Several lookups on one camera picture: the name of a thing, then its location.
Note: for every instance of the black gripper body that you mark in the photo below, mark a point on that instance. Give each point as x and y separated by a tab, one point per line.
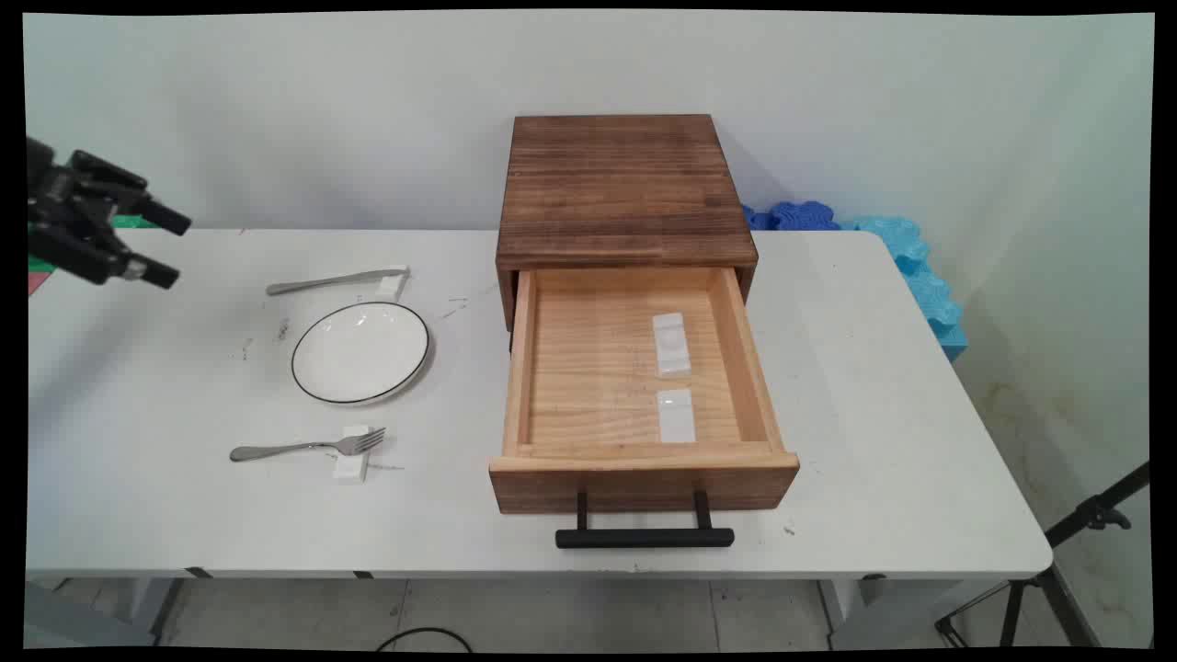
69	216

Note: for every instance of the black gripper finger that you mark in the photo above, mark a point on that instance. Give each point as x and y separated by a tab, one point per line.
154	271
164	218

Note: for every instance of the silver table knife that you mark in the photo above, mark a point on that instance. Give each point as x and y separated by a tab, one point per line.
331	279

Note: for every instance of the red foam mat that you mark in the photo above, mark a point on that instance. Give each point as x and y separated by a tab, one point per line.
37	280

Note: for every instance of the white plate with black rim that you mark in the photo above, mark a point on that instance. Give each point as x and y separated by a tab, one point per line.
360	352

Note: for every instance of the silver fork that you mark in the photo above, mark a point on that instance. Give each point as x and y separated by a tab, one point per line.
308	446

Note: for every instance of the white ceramic cutlery rest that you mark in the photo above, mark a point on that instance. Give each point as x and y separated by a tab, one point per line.
675	416
351	464
390	286
671	345

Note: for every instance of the white table leg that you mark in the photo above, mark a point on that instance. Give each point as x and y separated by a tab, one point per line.
152	607
851	607

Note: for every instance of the dark brown wooden cabinet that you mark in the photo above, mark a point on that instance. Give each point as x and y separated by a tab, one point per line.
621	188

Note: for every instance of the light wooden drawer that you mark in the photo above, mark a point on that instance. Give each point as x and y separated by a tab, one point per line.
634	386

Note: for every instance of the dark blue foam mat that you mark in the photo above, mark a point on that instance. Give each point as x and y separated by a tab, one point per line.
795	216

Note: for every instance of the light blue foam mat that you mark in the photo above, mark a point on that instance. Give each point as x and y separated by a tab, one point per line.
924	276

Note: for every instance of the black tripod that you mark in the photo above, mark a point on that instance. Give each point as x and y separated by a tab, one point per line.
1057	570

